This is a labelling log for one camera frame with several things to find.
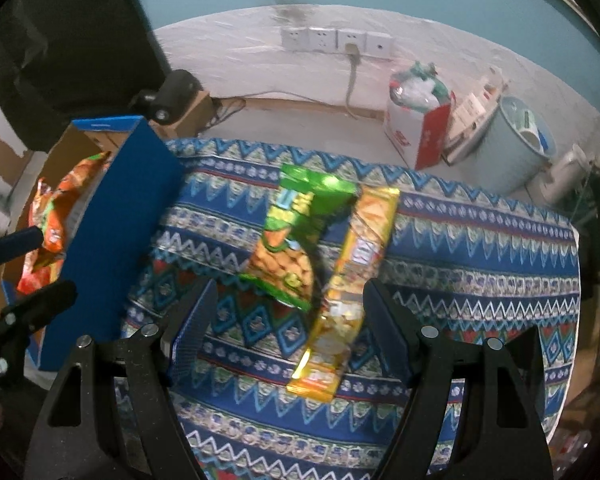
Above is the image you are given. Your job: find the long yellow cracker packet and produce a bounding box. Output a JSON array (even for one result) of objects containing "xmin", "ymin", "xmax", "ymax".
[{"xmin": 286, "ymin": 185, "xmax": 401, "ymax": 402}]

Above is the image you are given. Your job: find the brown cardboard box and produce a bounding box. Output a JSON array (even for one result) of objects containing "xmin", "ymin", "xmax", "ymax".
[{"xmin": 145, "ymin": 91, "xmax": 221, "ymax": 141}]

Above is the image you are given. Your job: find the orange green chip bag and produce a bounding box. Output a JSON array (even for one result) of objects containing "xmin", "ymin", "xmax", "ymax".
[{"xmin": 30, "ymin": 152, "xmax": 113, "ymax": 256}]

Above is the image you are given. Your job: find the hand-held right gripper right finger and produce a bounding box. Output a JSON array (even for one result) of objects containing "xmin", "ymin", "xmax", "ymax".
[{"xmin": 362, "ymin": 280, "xmax": 553, "ymax": 480}]

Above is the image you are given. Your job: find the stack of white boxes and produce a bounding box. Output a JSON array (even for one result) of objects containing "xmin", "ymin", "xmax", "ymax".
[{"xmin": 442, "ymin": 67, "xmax": 510, "ymax": 163}]

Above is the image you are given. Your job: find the clear plastic trash bag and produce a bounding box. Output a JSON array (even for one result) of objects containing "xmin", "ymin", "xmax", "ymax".
[{"xmin": 390, "ymin": 61, "xmax": 451, "ymax": 111}]

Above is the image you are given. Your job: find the red snack bag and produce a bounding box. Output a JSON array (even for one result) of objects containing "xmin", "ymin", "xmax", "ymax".
[{"xmin": 17, "ymin": 240, "xmax": 66, "ymax": 296}]

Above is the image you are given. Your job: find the green peanut snack bag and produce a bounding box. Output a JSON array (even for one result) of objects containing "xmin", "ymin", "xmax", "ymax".
[{"xmin": 239, "ymin": 164, "xmax": 358, "ymax": 313}]

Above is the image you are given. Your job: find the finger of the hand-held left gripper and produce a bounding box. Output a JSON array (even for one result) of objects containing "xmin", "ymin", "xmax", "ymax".
[
  {"xmin": 0, "ymin": 280, "xmax": 78, "ymax": 396},
  {"xmin": 0, "ymin": 225, "xmax": 45, "ymax": 281}
]

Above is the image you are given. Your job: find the white wall socket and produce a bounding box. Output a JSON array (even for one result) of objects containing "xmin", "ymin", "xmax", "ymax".
[
  {"xmin": 281, "ymin": 27, "xmax": 311, "ymax": 52},
  {"xmin": 365, "ymin": 32, "xmax": 395, "ymax": 58},
  {"xmin": 308, "ymin": 28, "xmax": 338, "ymax": 54},
  {"xmin": 336, "ymin": 29, "xmax": 367, "ymax": 56}
]

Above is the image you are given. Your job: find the black cylindrical device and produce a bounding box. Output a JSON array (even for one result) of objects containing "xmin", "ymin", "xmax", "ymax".
[{"xmin": 130, "ymin": 69, "xmax": 201, "ymax": 123}]

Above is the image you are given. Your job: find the blue patterned tablecloth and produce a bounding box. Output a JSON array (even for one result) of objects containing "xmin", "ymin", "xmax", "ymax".
[{"xmin": 120, "ymin": 137, "xmax": 581, "ymax": 480}]

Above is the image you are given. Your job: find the grey power cable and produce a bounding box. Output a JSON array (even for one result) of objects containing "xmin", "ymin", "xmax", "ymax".
[{"xmin": 344, "ymin": 44, "xmax": 365, "ymax": 117}]

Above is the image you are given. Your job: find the red white carton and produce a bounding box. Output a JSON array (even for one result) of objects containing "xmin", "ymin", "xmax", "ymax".
[{"xmin": 384, "ymin": 91, "xmax": 453, "ymax": 171}]

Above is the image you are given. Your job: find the white electric kettle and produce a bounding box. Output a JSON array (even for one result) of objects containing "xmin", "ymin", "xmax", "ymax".
[{"xmin": 527, "ymin": 144, "xmax": 596, "ymax": 206}]

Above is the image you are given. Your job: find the blue cardboard box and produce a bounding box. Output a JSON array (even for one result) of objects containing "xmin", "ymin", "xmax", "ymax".
[{"xmin": 0, "ymin": 115, "xmax": 186, "ymax": 373}]

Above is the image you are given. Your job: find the pale blue bucket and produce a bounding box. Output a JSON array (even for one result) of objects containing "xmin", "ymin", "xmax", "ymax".
[{"xmin": 472, "ymin": 96, "xmax": 558, "ymax": 196}]

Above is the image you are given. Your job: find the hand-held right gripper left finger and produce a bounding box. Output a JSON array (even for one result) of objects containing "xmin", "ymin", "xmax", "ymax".
[{"xmin": 25, "ymin": 277, "xmax": 218, "ymax": 480}]

